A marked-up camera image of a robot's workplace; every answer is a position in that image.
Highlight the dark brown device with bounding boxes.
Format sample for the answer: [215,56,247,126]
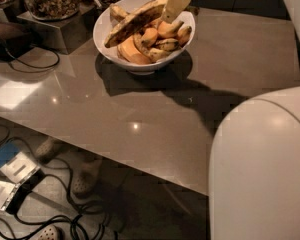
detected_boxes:
[0,22,33,61]

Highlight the brown banana at bowl back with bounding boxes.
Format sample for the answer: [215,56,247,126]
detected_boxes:
[109,4,129,22]

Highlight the small yellow banana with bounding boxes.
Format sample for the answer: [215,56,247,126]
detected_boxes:
[141,27,158,47]
[133,33,170,63]

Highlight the black floor cables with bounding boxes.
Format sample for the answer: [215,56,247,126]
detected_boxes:
[0,123,131,240]

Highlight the beige clog shoe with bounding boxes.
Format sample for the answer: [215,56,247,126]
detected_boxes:
[72,156,102,199]
[35,137,62,163]

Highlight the large spotted brown banana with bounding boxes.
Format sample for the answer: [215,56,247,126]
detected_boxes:
[104,0,167,48]

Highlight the small yellow banana front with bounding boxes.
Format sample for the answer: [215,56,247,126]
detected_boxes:
[133,33,170,63]

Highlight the blue white open box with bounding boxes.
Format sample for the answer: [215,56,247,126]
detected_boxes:
[0,143,44,214]

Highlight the black cable on table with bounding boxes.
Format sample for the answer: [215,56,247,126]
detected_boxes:
[0,33,61,74]

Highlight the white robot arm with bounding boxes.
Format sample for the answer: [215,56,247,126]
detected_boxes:
[209,87,300,240]

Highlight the beige clog shoe left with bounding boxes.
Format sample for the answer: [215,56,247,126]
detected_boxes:
[35,137,62,163]

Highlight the beige clog shoe right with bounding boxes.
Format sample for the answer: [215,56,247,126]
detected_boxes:
[72,156,102,199]

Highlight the small spotted banana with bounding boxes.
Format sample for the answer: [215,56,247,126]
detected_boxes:
[155,38,179,52]

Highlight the clog shoe at bottom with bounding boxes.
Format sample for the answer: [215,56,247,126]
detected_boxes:
[37,225,63,240]

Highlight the small orange banana middle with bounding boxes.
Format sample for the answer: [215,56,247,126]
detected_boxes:
[157,21,184,38]

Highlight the orange peeled banana piece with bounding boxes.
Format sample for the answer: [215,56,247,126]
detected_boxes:
[117,36,151,65]

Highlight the small orange banana right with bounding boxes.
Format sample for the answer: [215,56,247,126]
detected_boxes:
[177,26,192,46]

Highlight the metal stand block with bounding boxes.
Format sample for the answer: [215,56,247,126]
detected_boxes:
[17,5,98,54]

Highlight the white ceramic bowl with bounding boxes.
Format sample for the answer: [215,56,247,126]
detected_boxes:
[93,0,195,75]

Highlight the small orange banana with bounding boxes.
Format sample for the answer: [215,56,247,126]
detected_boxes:
[157,21,184,38]
[177,26,192,46]

